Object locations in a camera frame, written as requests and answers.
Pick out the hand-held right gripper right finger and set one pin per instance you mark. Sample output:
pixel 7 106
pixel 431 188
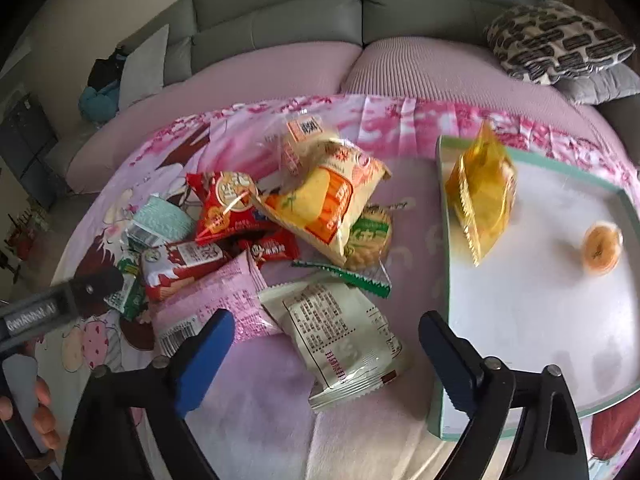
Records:
pixel 445 360

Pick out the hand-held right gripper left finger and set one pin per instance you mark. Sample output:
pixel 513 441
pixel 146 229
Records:
pixel 207 355

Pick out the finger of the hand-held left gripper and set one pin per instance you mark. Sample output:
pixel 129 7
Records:
pixel 95 287

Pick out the pink snack packet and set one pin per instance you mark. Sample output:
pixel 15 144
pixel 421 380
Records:
pixel 215 285

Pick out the red white biscuit packet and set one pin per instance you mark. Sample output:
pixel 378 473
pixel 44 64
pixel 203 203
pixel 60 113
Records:
pixel 175 265

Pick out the mint green snack packet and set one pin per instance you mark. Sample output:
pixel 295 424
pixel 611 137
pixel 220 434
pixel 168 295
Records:
pixel 162 217

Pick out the white tray teal rim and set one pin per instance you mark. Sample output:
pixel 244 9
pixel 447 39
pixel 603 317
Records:
pixel 530 310

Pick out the white snack packet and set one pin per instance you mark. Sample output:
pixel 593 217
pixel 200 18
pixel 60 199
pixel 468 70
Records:
pixel 340 340

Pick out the golden transparent snack packet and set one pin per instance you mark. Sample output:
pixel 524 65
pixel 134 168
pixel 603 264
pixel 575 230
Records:
pixel 480 200

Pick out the yellow orange snack packet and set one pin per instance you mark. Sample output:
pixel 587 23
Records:
pixel 320 200

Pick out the small round pastry packet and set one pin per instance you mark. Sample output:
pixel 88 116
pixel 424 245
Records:
pixel 602 247

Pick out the clear pale pastry packet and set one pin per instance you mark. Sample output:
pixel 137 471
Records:
pixel 300 132

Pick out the person's left hand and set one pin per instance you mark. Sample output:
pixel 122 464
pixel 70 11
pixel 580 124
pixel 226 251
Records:
pixel 44 420

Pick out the small red snack packet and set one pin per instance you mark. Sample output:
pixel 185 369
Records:
pixel 270 250

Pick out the green serrated snack packet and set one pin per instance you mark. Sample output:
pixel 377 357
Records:
pixel 350 276

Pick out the round cookie clear packet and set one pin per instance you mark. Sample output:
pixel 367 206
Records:
pixel 370 235

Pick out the large red snack packet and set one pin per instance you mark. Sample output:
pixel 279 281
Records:
pixel 225 205

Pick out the dark cabinet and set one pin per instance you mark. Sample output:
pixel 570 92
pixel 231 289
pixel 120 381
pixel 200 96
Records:
pixel 25 140

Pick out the pink printed blanket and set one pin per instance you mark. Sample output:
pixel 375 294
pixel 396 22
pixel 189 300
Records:
pixel 415 195

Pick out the teal cloth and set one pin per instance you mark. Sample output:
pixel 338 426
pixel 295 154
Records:
pixel 97 102

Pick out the black bag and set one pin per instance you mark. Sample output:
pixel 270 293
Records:
pixel 102 72

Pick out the light grey pillow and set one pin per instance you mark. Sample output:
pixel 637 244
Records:
pixel 145 70

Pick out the grey quilted pillow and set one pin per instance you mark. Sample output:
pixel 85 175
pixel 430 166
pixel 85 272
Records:
pixel 600 85

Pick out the grey sofa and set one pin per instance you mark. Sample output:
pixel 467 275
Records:
pixel 280 15

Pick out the black patterned pillow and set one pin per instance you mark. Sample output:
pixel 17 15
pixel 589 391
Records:
pixel 555 40

